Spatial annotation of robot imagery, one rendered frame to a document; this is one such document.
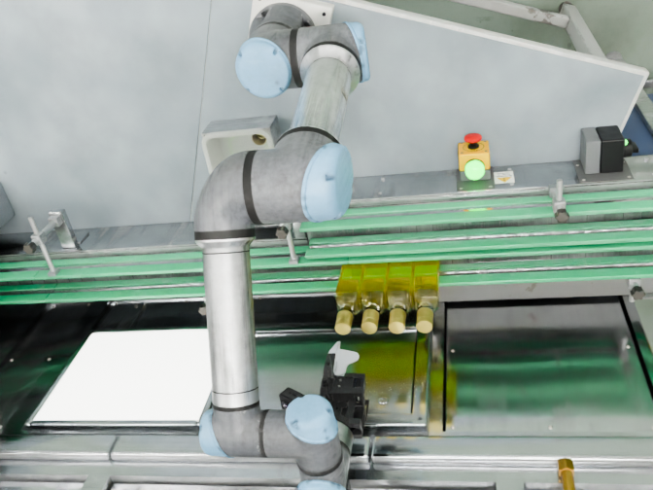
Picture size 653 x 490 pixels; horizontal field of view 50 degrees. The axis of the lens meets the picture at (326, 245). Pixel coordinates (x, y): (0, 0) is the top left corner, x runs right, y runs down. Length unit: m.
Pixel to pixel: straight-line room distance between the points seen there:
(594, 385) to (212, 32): 1.14
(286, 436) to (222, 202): 0.37
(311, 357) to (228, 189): 0.68
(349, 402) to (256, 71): 0.66
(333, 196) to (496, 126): 0.74
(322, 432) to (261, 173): 0.40
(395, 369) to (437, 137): 0.56
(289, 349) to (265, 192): 0.70
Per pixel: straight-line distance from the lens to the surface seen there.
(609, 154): 1.66
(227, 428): 1.14
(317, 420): 1.08
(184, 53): 1.73
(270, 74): 1.40
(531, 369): 1.60
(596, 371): 1.60
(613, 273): 1.67
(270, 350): 1.68
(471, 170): 1.62
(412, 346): 1.61
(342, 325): 1.48
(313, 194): 1.02
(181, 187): 1.88
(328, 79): 1.27
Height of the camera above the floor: 2.31
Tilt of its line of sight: 56 degrees down
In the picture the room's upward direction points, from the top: 164 degrees counter-clockwise
